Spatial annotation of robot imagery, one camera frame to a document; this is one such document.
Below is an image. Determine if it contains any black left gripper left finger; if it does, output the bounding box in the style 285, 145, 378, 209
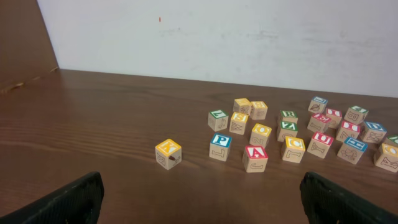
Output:
1, 172, 104, 224

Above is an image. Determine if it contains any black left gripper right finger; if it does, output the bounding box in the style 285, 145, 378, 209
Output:
300, 172, 397, 224

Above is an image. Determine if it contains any yellow C block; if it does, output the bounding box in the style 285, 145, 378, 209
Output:
281, 136, 306, 163

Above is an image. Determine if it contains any green R block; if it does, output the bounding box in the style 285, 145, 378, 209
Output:
278, 110, 298, 123

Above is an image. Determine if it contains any yellow O block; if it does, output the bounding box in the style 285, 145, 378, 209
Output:
249, 123, 272, 148

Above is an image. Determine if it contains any blue H block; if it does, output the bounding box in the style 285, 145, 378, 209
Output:
337, 137, 368, 165

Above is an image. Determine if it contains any red U block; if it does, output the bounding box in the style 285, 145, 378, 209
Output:
307, 131, 334, 159

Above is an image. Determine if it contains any yellow G block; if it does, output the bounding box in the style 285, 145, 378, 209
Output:
374, 143, 398, 173

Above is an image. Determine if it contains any red I block front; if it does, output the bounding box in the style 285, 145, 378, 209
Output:
335, 120, 361, 142

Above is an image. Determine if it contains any red i block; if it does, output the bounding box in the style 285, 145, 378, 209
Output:
335, 120, 361, 142
325, 108, 342, 129

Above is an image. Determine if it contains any red E block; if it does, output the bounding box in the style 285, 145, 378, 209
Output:
307, 113, 331, 133

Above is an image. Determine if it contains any green Z block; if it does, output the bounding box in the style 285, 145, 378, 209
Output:
277, 121, 298, 142

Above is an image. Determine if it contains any red A block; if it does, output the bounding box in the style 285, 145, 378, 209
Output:
243, 146, 268, 173

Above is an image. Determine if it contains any blue D block centre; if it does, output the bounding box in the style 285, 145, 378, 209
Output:
359, 121, 387, 144

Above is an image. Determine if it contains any red I block back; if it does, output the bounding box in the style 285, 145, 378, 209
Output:
325, 108, 342, 129

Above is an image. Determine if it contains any green N block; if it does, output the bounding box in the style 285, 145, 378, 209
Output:
383, 135, 398, 147

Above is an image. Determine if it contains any green 4 block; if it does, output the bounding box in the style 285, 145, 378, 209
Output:
344, 106, 369, 125

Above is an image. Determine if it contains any blue L block back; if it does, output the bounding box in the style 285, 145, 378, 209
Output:
308, 96, 328, 114

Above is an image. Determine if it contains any yellow K block far left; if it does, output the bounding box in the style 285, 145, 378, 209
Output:
155, 139, 182, 170

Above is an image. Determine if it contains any yellow block back right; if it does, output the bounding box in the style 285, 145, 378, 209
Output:
250, 101, 268, 120

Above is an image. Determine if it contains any blue P block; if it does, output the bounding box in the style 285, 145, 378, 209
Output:
209, 133, 233, 162

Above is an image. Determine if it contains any yellow S block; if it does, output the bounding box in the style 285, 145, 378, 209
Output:
229, 112, 249, 135

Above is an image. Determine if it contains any yellow block back left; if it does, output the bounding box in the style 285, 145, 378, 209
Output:
233, 98, 252, 115

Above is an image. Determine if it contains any green L block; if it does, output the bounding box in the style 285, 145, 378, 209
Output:
208, 110, 229, 132

